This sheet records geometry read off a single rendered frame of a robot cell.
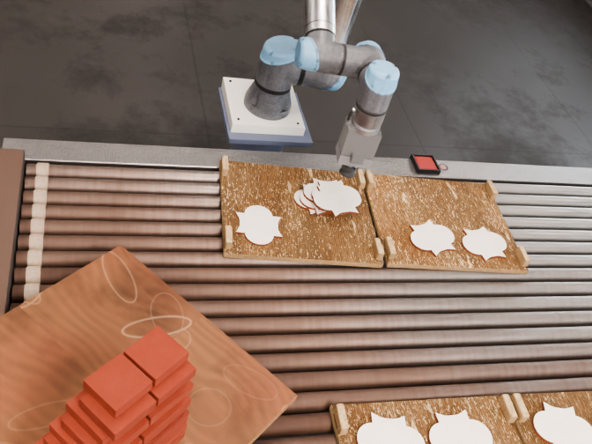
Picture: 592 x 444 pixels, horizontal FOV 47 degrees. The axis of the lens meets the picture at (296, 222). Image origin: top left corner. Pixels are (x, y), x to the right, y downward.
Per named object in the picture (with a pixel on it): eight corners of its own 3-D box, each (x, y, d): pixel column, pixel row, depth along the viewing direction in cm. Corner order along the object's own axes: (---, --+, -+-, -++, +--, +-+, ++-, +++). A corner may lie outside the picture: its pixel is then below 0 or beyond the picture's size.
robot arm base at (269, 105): (244, 86, 223) (250, 61, 216) (289, 95, 226) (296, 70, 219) (242, 115, 212) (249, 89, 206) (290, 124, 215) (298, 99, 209)
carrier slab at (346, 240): (218, 163, 192) (219, 159, 191) (358, 177, 201) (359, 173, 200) (223, 257, 167) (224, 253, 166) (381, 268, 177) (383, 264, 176)
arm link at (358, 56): (343, 33, 166) (350, 57, 158) (386, 40, 168) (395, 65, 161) (333, 61, 171) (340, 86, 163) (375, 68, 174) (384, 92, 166)
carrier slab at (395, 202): (359, 176, 202) (361, 173, 201) (485, 187, 212) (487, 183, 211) (386, 267, 178) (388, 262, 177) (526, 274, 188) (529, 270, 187)
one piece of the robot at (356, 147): (351, 126, 159) (333, 178, 170) (388, 132, 161) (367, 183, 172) (348, 101, 166) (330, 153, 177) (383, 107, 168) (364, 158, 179)
